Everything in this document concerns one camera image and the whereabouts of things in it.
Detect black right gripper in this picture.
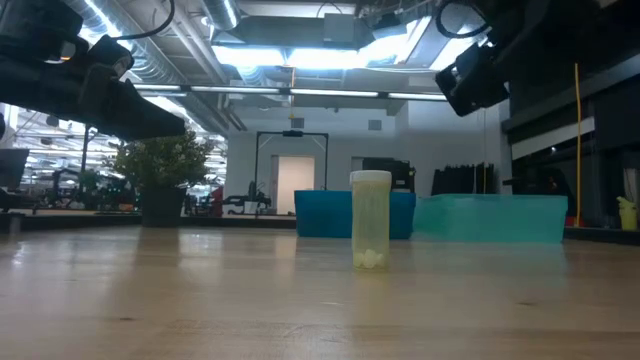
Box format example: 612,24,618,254
434,42,512,118

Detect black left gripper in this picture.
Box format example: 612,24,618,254
0,34,187,142

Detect translucent teal plastic bin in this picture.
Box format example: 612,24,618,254
412,194,569,245

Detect blue plastic bin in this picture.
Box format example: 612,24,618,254
293,189,417,240

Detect green leafy plant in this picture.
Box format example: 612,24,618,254
102,130,215,190

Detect dark plant pot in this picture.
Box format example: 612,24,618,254
138,185,187,228

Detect black cabinet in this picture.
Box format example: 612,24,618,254
362,157,417,194

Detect red background item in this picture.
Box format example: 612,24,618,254
209,185,225,217

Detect long ceiling light bar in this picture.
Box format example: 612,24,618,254
132,82,449,103

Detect dark monitor screen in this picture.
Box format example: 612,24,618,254
0,148,30,190

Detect yellow-green bottle round pills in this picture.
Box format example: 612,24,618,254
349,169,393,273

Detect yellow-green spray bottle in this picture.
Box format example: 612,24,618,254
615,196,639,232

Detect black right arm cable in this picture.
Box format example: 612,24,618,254
435,0,494,40

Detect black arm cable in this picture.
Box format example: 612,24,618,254
435,0,494,40
112,0,176,41

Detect thin black metal frame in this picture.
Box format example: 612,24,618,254
79,124,101,194

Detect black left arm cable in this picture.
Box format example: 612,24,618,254
112,0,176,41

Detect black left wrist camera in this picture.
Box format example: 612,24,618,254
0,0,84,64

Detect black gantry frame with camera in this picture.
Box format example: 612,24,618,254
254,130,330,191

